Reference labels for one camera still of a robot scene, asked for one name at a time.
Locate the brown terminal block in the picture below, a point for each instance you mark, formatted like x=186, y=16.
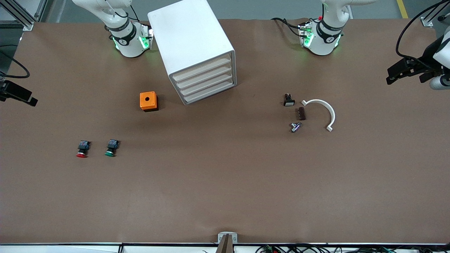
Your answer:
x=301, y=113

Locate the black white-faced push button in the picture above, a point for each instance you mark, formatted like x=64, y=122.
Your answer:
x=289, y=101

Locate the small silver purple connector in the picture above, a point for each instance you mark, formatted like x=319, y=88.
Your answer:
x=295, y=127

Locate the red mushroom push button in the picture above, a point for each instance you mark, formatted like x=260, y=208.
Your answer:
x=82, y=149

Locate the grey metal bracket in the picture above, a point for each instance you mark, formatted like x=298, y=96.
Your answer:
x=222, y=236

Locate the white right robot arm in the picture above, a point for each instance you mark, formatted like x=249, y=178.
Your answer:
x=130, y=42

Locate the brown bar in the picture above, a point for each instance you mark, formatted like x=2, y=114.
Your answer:
x=225, y=246

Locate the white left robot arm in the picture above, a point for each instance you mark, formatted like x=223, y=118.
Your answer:
x=321, y=44

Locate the green mushroom push button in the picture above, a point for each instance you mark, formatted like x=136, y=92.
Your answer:
x=111, y=147

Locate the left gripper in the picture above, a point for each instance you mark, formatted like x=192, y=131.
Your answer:
x=426, y=56

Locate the orange button box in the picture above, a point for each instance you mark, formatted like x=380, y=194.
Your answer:
x=147, y=100

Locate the white table edge rail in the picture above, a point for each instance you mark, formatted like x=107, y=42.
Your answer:
x=70, y=248

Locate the aluminium frame post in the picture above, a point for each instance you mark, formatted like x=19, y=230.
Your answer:
x=430, y=17
x=19, y=14

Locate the white curved plastic bracket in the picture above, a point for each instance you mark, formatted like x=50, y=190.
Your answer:
x=325, y=105

